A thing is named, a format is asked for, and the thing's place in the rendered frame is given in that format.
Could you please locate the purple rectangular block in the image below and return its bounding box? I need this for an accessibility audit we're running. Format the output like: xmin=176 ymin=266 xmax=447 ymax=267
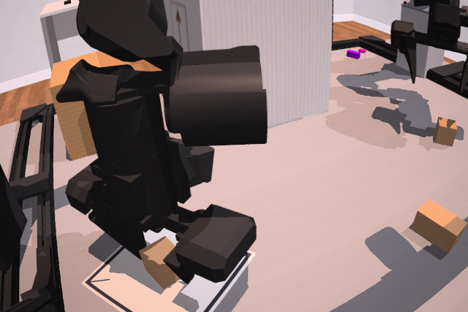
xmin=347 ymin=50 xmax=361 ymax=59

